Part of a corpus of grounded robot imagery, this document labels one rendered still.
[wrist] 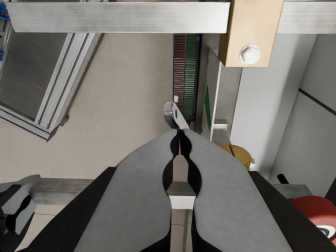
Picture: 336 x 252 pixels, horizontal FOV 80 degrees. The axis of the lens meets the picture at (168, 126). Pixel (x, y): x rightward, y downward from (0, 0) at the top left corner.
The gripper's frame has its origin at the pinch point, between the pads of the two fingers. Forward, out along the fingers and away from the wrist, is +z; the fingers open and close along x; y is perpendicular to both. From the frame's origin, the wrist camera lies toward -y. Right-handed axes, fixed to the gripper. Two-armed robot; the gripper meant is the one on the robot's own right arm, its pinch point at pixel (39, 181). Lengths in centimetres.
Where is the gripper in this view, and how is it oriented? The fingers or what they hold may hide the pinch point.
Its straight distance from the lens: 42.5
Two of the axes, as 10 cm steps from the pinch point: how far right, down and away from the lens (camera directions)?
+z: 0.4, -5.0, 8.6
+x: 0.0, 8.6, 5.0
